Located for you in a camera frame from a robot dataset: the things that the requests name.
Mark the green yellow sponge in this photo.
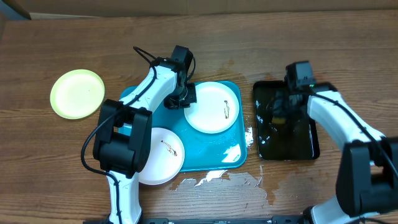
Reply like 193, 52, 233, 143
271, 115, 287, 125

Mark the white plate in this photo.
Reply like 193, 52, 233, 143
184, 82, 239, 134
139, 128, 185, 185

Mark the yellow green rimmed plate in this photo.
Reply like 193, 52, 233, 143
50, 69, 105, 119

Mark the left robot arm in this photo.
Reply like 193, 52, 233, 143
81, 45, 197, 223

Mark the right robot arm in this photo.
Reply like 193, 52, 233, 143
271, 61, 397, 224

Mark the black water tray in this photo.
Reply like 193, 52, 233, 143
253, 81, 320, 161

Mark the teal plastic tray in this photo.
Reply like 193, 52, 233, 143
116, 81, 248, 173

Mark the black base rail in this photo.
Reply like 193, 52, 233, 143
83, 215, 312, 224

